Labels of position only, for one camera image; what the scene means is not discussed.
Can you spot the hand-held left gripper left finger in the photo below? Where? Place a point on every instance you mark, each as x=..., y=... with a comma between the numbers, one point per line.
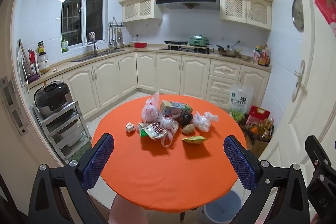
x=98, y=158

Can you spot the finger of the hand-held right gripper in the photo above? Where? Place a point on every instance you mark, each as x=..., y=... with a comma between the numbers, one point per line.
x=313, y=146

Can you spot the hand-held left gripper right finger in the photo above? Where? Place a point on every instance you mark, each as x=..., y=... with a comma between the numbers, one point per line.
x=240, y=161

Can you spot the white paper ball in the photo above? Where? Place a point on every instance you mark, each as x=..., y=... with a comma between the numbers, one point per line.
x=130, y=127

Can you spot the yellow green wrapper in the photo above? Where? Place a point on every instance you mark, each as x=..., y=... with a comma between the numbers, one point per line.
x=194, y=139

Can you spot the blue trash bin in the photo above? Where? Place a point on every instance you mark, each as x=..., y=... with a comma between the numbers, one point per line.
x=225, y=211

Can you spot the white knotted plastic bag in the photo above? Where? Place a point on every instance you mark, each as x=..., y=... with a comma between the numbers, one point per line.
x=203, y=123

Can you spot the large rough brown lump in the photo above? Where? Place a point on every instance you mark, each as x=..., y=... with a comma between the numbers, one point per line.
x=188, y=129

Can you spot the red white snack wrapper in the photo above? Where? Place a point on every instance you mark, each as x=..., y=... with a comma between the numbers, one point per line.
x=155, y=130

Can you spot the dark avocado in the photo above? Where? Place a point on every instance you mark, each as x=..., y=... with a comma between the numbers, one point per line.
x=187, y=119

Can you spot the pink white plastic bag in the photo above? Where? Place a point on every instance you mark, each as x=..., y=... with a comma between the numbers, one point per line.
x=150, y=112

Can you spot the clear plastic bag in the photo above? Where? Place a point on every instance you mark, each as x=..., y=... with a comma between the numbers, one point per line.
x=169, y=124

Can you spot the green drink carton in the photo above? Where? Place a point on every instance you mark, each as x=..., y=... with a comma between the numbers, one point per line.
x=176, y=108

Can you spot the cardboard box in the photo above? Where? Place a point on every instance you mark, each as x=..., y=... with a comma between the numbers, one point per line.
x=260, y=146

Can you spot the white door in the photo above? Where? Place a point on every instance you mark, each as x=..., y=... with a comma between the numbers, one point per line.
x=302, y=113

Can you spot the golden oil bottles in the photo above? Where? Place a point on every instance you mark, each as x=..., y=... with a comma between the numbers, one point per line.
x=265, y=127

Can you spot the metal shelf rack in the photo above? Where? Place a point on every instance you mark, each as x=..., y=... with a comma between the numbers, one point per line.
x=65, y=121

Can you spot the red gift box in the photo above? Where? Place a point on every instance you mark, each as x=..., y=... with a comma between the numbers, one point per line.
x=258, y=111

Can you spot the person's pink pants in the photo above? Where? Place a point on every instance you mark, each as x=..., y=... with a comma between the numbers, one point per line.
x=123, y=211

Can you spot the clear green rice bag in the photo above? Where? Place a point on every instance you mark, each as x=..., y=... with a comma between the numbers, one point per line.
x=240, y=102

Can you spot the round orange table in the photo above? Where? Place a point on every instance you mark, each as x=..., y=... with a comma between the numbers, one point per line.
x=157, y=174

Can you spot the black rice cooker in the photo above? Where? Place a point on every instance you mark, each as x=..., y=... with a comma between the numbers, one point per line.
x=52, y=98

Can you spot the steel sink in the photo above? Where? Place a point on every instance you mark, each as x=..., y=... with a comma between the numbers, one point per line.
x=86, y=58

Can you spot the metal strike plate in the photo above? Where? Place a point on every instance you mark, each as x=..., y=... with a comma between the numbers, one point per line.
x=11, y=106

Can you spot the cluster of condiment bottles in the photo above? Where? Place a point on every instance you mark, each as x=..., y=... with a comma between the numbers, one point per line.
x=262, y=57

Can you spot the purple utensil holder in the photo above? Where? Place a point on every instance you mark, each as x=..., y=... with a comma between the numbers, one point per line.
x=33, y=77

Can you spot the metal faucet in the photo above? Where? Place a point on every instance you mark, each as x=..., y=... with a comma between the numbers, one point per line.
x=95, y=49

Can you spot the metal wok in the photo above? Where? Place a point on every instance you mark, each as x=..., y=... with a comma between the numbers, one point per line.
x=229, y=52

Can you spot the white jar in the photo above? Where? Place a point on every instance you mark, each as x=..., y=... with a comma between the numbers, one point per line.
x=43, y=62

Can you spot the cream lower cabinets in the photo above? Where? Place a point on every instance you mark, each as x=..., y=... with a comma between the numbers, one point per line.
x=168, y=71

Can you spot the green bottle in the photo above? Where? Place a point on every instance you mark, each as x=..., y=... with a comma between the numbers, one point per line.
x=64, y=47

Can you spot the red basin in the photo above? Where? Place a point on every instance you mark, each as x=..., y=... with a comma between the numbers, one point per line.
x=140, y=45

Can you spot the hanging dish scrubber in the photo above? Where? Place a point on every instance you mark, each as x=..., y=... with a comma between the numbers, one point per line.
x=92, y=36

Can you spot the cutting board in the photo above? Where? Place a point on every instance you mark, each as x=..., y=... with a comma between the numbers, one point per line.
x=22, y=61

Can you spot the yellow black packet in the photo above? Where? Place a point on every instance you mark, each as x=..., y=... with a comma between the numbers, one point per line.
x=41, y=47

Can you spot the black gas stove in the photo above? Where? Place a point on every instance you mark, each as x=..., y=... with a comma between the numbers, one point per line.
x=183, y=49

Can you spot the green electric pot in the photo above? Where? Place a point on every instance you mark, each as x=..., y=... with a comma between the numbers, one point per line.
x=198, y=40

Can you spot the round pot lid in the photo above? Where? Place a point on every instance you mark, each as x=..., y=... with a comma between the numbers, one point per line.
x=298, y=14

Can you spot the hanging utensil rack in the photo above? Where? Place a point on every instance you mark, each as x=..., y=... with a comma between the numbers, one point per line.
x=116, y=26

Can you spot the red door decoration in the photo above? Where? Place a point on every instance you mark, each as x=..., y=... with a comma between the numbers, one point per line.
x=325, y=1

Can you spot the kitchen window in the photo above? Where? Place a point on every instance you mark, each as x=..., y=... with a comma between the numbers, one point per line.
x=94, y=11

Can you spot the range hood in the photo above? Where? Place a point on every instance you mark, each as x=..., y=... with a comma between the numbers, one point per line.
x=186, y=1

